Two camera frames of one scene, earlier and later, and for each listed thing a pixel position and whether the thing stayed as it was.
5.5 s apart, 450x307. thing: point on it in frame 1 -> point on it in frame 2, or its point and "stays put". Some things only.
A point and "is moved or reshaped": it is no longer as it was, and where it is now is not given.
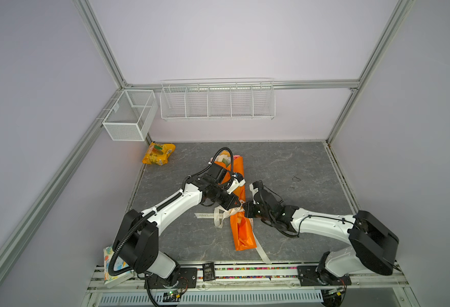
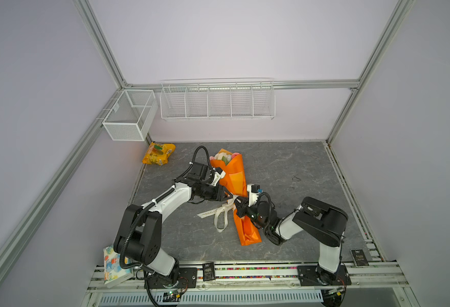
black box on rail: x=208 y=271 stays put
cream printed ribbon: x=220 y=212 is moved or reshaped
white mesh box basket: x=131 y=115 stays put
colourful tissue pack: x=110 y=280 stays put
